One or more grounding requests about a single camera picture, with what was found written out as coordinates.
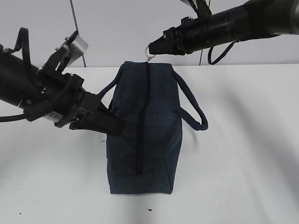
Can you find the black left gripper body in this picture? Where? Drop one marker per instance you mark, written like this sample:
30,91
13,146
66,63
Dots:
63,100

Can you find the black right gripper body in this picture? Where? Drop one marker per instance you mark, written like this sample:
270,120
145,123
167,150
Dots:
176,40

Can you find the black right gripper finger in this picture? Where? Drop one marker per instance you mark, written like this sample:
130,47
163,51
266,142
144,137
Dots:
163,46

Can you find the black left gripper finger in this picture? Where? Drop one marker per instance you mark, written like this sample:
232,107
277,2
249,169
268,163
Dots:
90,124
103,122

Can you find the dark blue lunch bag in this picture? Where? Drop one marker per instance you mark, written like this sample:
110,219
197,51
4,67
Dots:
153,101

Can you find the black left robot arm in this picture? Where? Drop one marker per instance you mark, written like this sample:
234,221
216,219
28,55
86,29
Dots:
17,87

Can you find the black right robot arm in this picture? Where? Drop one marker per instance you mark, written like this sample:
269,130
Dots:
255,19

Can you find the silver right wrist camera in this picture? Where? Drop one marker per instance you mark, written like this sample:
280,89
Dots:
200,7

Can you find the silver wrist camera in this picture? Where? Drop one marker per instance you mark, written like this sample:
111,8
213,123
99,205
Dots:
72,49
200,7

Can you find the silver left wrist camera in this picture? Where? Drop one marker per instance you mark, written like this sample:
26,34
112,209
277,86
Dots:
72,49

